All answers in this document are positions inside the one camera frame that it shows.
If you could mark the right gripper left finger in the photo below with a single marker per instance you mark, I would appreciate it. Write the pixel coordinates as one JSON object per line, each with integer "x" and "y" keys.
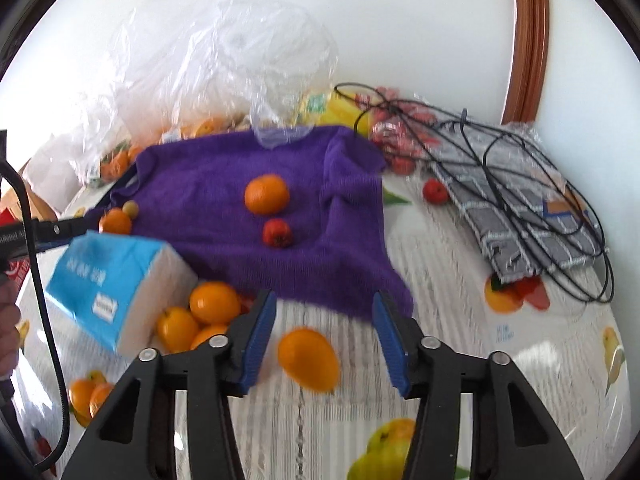
{"x": 224, "y": 366}

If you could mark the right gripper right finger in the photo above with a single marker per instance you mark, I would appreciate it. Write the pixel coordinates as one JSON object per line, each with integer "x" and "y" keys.
{"x": 422, "y": 367}

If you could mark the large orange mandarin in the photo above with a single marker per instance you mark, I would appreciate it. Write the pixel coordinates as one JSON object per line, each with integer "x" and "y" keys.
{"x": 115, "y": 221}

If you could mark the small green-brown round fruit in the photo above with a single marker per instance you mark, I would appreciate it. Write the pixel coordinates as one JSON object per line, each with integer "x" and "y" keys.
{"x": 131, "y": 209}

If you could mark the small red fruit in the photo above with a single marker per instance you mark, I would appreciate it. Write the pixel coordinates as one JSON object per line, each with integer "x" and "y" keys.
{"x": 276, "y": 233}
{"x": 434, "y": 192}

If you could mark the bag of red fruits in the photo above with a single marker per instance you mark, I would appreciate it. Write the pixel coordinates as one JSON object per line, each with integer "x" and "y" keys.
{"x": 401, "y": 128}

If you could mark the left hand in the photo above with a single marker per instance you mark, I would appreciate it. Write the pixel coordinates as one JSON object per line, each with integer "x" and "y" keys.
{"x": 10, "y": 315}

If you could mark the wooden chair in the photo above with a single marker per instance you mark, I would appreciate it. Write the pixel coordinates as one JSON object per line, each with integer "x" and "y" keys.
{"x": 11, "y": 210}

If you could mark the red paper bag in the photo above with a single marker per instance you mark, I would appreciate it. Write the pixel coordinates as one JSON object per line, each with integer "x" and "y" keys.
{"x": 17, "y": 270}

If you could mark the white plastic bag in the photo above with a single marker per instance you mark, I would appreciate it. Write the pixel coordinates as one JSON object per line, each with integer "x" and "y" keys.
{"x": 61, "y": 169}

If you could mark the blue tissue pack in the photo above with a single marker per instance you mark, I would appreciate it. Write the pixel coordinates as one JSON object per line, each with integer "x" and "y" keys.
{"x": 115, "y": 287}

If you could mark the clear plastic bag of oranges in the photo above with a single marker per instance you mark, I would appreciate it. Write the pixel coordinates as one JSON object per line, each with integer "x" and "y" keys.
{"x": 108, "y": 145}

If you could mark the purple towel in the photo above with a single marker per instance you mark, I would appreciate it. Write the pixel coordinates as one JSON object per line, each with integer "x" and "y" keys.
{"x": 191, "y": 195}

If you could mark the grey checked packaged cloth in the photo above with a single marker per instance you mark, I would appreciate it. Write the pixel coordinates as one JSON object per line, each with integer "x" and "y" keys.
{"x": 526, "y": 217}

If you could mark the yellow fruit bag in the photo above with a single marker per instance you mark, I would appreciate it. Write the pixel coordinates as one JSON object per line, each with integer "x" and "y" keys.
{"x": 334, "y": 108}

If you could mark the large clear plastic bag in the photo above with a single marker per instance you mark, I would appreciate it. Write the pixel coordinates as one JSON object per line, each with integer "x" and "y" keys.
{"x": 217, "y": 67}

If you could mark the brown wooden door frame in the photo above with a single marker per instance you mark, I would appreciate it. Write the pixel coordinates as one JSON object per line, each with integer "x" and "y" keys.
{"x": 529, "y": 60}

